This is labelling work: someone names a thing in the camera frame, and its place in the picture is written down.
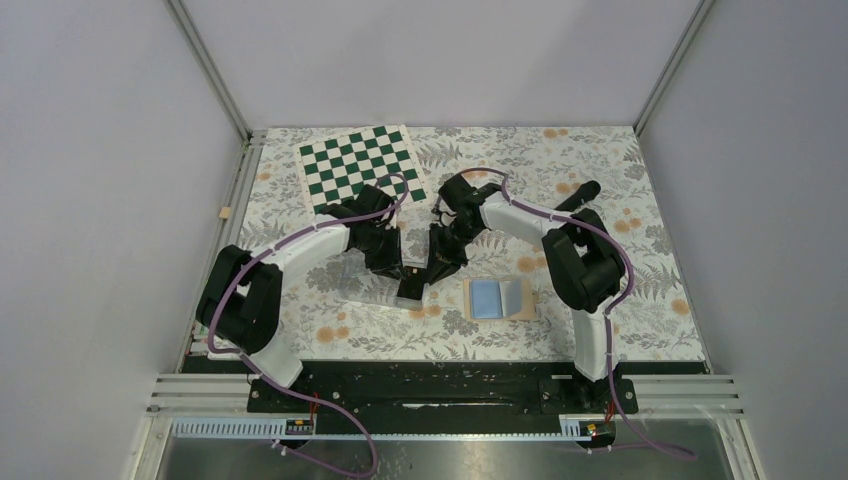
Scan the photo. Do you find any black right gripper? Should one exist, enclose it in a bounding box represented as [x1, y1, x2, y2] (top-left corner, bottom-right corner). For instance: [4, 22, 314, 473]
[423, 219, 482, 287]

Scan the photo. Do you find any stack of credit cards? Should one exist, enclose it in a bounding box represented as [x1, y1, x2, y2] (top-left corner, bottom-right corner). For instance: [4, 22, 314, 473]
[397, 267, 426, 301]

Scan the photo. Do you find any beige leather card holder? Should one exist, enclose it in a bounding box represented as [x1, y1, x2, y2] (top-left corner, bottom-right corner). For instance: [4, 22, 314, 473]
[463, 276, 536, 321]

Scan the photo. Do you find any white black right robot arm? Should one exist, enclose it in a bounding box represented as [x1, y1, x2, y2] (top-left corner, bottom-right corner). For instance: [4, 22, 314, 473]
[424, 174, 629, 412]

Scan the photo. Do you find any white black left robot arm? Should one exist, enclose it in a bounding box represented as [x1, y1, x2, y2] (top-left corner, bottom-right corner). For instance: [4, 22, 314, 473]
[195, 185, 403, 411]

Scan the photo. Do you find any clear plastic card box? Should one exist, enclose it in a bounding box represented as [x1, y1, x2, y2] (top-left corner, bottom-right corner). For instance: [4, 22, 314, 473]
[337, 251, 424, 310]

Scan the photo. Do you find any floral patterned table mat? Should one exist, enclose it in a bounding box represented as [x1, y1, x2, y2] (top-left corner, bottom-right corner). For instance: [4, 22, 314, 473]
[281, 126, 707, 361]

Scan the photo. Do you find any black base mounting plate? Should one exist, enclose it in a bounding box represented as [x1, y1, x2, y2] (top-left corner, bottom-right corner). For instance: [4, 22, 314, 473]
[246, 360, 639, 437]

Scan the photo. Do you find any green white checkerboard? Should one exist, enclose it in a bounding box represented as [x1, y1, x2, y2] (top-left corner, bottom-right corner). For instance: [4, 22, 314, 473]
[294, 125, 434, 212]

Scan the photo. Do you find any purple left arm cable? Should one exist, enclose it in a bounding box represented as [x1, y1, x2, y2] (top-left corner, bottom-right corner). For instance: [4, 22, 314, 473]
[206, 173, 409, 480]

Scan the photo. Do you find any white slotted cable duct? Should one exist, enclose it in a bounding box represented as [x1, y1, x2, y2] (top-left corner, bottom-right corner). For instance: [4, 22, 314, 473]
[171, 415, 593, 442]

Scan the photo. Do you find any aluminium frame rail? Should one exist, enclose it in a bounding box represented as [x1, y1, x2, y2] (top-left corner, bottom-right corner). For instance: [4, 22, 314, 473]
[147, 1, 266, 416]

